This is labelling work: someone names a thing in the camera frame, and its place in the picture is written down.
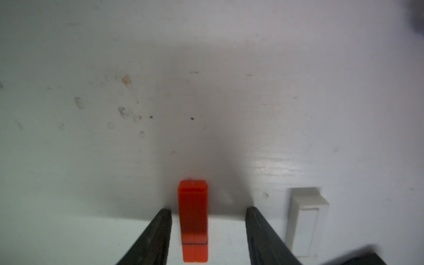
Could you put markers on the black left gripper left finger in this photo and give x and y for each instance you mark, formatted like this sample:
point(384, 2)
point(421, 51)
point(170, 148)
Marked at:
point(151, 248)

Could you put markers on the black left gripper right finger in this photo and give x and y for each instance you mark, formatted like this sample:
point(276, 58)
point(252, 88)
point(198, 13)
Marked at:
point(264, 245)

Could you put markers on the red rectangular usb drive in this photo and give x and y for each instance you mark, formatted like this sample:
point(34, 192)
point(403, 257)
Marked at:
point(193, 211)

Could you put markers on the clear white usb drive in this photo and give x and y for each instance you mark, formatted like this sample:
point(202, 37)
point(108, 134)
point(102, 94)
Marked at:
point(306, 220)

